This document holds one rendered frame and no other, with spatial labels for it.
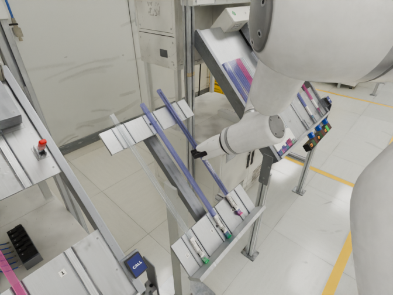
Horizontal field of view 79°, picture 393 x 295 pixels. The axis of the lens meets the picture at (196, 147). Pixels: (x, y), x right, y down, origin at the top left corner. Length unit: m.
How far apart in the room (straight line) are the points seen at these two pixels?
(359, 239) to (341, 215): 1.89
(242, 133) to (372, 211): 0.45
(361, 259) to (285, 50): 0.15
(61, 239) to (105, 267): 0.37
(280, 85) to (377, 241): 0.30
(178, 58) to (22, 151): 0.88
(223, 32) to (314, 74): 1.18
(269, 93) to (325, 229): 1.57
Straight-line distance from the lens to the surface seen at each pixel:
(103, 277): 0.72
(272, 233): 1.79
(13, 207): 1.28
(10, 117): 0.73
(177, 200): 0.86
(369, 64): 0.20
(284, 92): 0.46
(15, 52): 0.86
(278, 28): 0.18
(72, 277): 0.71
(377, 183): 0.20
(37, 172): 0.74
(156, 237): 1.72
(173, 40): 1.34
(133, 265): 0.69
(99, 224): 0.71
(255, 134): 0.59
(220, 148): 0.68
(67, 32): 2.47
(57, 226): 1.10
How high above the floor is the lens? 1.38
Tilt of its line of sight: 34 degrees down
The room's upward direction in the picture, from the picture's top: straight up
